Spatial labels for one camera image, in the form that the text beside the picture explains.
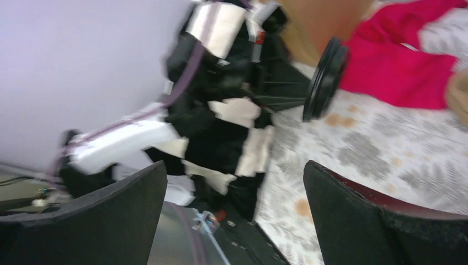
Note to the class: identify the cardboard cup carrier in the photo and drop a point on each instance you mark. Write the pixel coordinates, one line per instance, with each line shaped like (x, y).
(456, 95)

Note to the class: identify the red cloth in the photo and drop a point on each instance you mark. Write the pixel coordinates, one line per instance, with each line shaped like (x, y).
(386, 60)

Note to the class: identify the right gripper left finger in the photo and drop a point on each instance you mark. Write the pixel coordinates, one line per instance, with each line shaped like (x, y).
(112, 225)

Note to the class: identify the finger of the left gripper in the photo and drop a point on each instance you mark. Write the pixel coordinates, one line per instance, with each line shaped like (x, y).
(277, 104)
(276, 75)

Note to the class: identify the brown paper bag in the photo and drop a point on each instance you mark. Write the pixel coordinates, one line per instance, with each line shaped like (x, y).
(311, 24)

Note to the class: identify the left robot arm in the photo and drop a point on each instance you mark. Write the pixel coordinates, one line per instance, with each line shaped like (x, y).
(88, 160)

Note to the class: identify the floral table mat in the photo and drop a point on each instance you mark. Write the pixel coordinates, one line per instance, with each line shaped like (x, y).
(419, 156)

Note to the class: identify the black white checkered pillow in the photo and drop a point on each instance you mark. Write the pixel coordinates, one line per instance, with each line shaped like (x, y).
(226, 161)

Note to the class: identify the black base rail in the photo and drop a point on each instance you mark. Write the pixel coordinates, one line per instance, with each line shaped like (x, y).
(245, 243)

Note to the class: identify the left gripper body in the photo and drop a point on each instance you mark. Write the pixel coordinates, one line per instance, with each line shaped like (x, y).
(228, 48)

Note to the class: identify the black plastic cup lid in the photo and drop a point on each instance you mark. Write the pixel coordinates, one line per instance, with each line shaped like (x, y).
(325, 80)

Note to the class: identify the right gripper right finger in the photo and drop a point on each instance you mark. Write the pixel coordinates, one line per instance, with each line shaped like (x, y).
(358, 225)

